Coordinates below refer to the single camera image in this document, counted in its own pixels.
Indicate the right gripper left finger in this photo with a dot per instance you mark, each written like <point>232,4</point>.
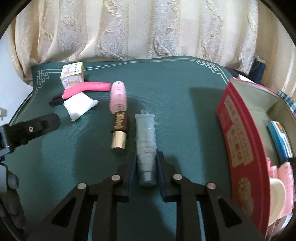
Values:
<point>111,191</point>

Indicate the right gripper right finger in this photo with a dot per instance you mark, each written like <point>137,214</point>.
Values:
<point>175,187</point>

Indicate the black folding comb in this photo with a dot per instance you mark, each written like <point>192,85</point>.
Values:
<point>57,100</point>

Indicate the blue white medicine box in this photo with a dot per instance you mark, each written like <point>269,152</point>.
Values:
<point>280,140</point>

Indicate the grey gloved left hand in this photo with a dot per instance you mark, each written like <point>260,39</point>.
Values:
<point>10,201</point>

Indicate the white folded packet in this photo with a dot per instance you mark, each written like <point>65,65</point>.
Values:
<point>78,105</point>

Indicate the green desk mat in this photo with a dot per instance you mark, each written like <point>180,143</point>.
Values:
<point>183,94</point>

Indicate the small colourful carton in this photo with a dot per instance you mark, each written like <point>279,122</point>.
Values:
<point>72,74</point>

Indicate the pink foam curler rod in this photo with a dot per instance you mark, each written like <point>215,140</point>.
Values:
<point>86,86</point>

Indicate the red tin storage box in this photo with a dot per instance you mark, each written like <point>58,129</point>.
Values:
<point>244,112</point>

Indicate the tape roll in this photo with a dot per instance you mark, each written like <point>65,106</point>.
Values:
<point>277,199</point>

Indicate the blue plaid cloth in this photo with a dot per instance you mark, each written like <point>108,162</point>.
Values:
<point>288,100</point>

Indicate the cream patterned curtain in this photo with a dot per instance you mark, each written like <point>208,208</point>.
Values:
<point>229,33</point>

